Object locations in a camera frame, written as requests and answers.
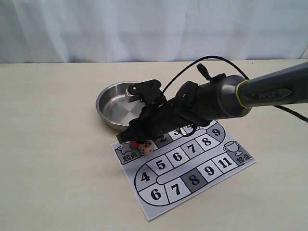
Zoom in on stainless steel round dish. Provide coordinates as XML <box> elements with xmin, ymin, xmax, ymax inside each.
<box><xmin>96</xmin><ymin>81</ymin><xmax>145</xmax><ymax>131</ymax></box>

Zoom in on paper game board numbered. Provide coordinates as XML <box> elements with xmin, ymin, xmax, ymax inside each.
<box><xmin>112</xmin><ymin>121</ymin><xmax>256</xmax><ymax>220</ymax></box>

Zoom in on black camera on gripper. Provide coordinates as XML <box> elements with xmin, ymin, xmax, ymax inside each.
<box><xmin>125</xmin><ymin>79</ymin><xmax>167</xmax><ymax>105</ymax></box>

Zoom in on white curtain backdrop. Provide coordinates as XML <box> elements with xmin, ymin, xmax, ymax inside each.
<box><xmin>0</xmin><ymin>0</ymin><xmax>308</xmax><ymax>63</ymax></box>

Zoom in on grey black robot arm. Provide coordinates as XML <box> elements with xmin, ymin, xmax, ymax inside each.
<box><xmin>117</xmin><ymin>63</ymin><xmax>308</xmax><ymax>143</ymax></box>

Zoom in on wooden die black pips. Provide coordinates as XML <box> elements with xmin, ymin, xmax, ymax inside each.
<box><xmin>138</xmin><ymin>140</ymin><xmax>154</xmax><ymax>155</ymax></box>

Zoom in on black cable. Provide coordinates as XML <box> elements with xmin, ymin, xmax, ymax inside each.
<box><xmin>161</xmin><ymin>56</ymin><xmax>308</xmax><ymax>138</ymax></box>

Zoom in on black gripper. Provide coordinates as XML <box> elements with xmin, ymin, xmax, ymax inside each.
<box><xmin>116</xmin><ymin>98</ymin><xmax>193</xmax><ymax>144</ymax></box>

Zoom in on red cylinder game piece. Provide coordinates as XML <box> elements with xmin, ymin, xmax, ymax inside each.
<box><xmin>130</xmin><ymin>141</ymin><xmax>139</xmax><ymax>148</ymax></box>

